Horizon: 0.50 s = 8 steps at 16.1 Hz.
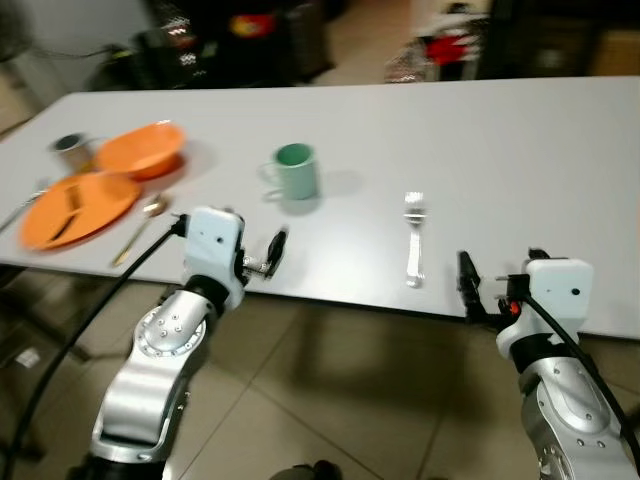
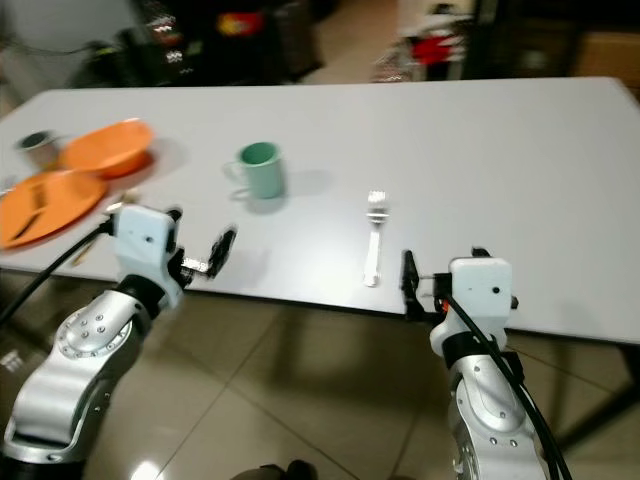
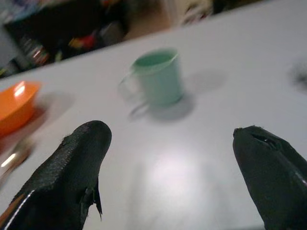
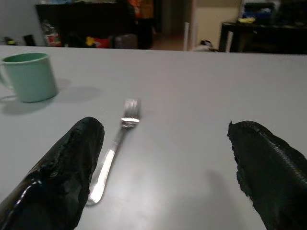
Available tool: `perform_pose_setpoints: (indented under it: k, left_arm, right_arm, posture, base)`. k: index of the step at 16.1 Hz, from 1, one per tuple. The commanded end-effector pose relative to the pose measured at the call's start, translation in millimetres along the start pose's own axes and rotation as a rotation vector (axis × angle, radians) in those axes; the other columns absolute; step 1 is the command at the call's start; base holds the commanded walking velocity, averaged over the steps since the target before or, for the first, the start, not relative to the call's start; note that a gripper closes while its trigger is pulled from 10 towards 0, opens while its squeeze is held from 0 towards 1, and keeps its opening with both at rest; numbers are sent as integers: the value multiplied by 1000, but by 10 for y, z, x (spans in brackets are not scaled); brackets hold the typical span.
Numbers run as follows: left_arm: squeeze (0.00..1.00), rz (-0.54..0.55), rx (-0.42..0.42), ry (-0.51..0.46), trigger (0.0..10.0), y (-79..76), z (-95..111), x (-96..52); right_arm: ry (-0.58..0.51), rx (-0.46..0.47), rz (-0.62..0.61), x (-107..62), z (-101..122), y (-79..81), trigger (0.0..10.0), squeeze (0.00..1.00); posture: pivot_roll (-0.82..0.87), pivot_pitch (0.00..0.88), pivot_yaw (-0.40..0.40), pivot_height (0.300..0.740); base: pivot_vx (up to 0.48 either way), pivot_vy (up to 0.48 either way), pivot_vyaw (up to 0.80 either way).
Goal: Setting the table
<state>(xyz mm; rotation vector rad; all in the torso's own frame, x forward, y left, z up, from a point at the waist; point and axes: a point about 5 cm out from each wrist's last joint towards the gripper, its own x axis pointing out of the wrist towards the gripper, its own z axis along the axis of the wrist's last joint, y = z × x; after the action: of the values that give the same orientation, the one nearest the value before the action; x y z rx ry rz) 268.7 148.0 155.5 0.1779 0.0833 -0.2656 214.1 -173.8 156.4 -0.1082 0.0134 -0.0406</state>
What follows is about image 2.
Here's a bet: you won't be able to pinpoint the orange plate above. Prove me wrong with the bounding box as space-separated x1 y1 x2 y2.
0 167 110 251

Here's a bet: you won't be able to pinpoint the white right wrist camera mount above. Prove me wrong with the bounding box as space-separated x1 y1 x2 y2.
434 257 517 353

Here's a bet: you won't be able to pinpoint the dark robot foot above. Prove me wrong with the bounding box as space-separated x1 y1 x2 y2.
258 459 318 480

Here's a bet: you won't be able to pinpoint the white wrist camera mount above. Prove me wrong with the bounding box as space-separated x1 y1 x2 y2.
111 204 187 313
434 257 517 353

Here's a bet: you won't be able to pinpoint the black equipment rack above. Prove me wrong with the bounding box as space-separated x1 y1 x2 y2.
82 0 323 89

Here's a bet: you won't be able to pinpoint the brown cardboard box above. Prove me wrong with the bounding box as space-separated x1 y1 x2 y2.
573 30 640 89

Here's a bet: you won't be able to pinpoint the orange bowl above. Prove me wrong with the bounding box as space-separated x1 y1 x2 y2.
59 117 157 180

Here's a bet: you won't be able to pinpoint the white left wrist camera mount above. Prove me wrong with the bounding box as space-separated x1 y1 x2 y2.
111 204 187 313

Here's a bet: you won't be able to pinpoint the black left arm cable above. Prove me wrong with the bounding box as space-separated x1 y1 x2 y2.
0 218 118 325

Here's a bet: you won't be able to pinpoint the small metal cup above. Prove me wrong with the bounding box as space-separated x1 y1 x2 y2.
16 129 62 172

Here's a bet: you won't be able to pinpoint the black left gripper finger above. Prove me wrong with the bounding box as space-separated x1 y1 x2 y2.
206 228 239 277

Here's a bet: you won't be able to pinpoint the red bag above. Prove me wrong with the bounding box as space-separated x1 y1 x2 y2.
405 32 457 66

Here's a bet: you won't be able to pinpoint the red and yellow label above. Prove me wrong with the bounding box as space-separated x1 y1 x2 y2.
217 10 266 38

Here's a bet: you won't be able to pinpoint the silver fork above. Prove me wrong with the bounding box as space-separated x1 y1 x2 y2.
363 189 390 288

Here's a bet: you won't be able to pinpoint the green mug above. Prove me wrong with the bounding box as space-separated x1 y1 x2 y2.
222 140 287 200

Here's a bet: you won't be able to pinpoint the black chopsticks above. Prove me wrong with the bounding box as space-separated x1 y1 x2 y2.
14 184 53 242

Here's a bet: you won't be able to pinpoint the black table leg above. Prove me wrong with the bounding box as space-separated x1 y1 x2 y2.
554 374 640 453

